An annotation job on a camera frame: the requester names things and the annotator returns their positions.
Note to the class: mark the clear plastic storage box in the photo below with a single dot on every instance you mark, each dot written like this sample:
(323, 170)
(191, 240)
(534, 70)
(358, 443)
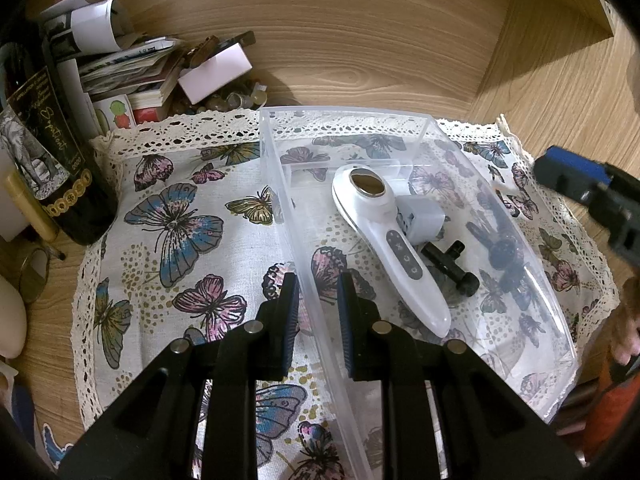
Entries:
(500, 310)

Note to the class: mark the butterfly print lace cloth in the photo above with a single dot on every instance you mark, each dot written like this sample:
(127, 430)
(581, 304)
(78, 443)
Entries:
(190, 220)

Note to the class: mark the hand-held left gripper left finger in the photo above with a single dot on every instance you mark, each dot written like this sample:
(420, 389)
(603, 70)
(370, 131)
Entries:
(291, 320)

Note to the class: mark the dark wine bottle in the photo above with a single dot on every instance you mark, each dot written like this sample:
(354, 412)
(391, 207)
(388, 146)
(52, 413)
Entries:
(55, 160)

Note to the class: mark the white handheld massager device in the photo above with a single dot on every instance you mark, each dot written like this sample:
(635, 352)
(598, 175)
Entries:
(400, 255)

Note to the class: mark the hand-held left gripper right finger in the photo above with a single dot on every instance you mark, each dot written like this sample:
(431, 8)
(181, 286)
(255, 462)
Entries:
(345, 325)

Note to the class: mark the black t-shaped tool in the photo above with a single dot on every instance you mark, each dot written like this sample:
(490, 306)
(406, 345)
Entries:
(445, 262)

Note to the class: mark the person's right hand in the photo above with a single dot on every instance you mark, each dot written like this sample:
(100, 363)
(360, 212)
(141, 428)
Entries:
(627, 315)

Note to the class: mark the fruit sticker sheet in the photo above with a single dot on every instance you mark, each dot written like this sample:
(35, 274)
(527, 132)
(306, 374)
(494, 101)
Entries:
(117, 112)

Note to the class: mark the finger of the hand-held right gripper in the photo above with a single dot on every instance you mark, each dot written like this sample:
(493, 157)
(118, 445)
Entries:
(570, 172)

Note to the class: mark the small pink box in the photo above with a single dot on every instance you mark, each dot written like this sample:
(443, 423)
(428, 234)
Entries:
(215, 72)

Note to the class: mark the pile of papers and booklets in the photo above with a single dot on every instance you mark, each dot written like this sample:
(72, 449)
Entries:
(120, 65)

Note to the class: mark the yellow candle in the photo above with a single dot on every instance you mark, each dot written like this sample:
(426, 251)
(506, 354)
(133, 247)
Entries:
(27, 205)

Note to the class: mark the grey plug adapter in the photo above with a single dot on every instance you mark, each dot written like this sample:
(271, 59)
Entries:
(422, 217)

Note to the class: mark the beige rounded bottle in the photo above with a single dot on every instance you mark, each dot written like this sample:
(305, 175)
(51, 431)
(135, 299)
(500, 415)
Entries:
(10, 320)

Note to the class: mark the round gold rimmed glass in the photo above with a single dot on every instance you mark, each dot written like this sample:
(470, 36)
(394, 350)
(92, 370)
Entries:
(35, 277)

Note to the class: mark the pile of glass beads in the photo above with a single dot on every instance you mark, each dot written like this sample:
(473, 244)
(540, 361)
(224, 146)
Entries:
(230, 100)

